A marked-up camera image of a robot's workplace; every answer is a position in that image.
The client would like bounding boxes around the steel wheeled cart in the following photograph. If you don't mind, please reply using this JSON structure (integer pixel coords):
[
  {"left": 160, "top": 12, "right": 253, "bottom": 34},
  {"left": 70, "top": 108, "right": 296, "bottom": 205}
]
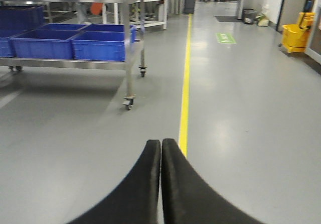
[{"left": 1, "top": 0, "right": 146, "bottom": 110}]

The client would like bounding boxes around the yellow mop bucket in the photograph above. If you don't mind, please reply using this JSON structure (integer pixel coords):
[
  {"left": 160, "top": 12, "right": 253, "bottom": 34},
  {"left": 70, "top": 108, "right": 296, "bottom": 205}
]
[{"left": 278, "top": 12, "right": 315, "bottom": 56}]

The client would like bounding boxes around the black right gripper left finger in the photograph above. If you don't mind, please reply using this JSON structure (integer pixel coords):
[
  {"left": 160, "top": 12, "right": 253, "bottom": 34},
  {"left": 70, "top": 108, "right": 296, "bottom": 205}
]
[{"left": 70, "top": 140, "right": 161, "bottom": 223}]

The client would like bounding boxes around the gray trash can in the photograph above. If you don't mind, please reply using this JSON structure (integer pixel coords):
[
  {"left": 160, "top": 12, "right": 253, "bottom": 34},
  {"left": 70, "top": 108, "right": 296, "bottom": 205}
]
[{"left": 242, "top": 9, "right": 257, "bottom": 25}]

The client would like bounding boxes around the blue bin on cart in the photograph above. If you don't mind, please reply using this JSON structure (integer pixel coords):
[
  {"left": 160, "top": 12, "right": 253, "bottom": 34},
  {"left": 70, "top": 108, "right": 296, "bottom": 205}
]
[{"left": 71, "top": 31, "right": 126, "bottom": 62}]

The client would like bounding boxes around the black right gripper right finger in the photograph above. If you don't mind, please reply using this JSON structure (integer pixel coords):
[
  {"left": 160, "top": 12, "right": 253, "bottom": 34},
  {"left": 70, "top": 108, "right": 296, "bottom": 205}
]
[{"left": 161, "top": 139, "right": 260, "bottom": 223}]

